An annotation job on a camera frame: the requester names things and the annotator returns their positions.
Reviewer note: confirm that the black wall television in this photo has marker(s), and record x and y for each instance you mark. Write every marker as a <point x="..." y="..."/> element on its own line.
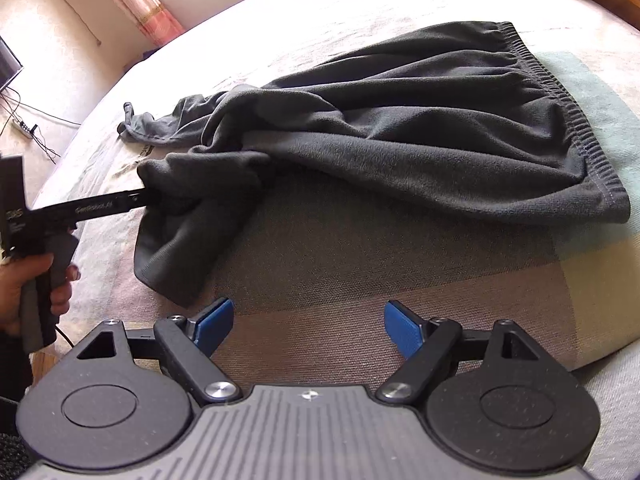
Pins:
<point x="7" y="67"/>

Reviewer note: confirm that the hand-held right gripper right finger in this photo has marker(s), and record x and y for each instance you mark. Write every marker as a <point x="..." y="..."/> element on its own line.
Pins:
<point x="407" y="327"/>

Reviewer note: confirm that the pink checked curtain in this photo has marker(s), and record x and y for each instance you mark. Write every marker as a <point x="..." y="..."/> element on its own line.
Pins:
<point x="145" y="10"/>

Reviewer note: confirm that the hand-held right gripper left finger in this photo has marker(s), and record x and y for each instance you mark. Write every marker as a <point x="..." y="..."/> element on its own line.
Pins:
<point x="215" y="327"/>

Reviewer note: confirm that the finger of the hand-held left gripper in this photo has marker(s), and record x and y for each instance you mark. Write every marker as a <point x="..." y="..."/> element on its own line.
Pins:
<point x="147" y="199"/>

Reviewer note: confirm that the bed with patchwork sheet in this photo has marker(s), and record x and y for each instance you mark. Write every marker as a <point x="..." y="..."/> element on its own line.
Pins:
<point x="350" y="260"/>

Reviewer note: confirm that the dark grey pants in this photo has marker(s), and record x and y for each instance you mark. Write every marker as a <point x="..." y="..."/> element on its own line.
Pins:
<point x="400" y="125"/>

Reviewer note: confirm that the white power strip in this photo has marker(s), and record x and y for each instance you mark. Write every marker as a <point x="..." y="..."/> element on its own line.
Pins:
<point x="25" y="128"/>

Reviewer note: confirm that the person's left hand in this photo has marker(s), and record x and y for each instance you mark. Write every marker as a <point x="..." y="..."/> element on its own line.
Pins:
<point x="10" y="300"/>

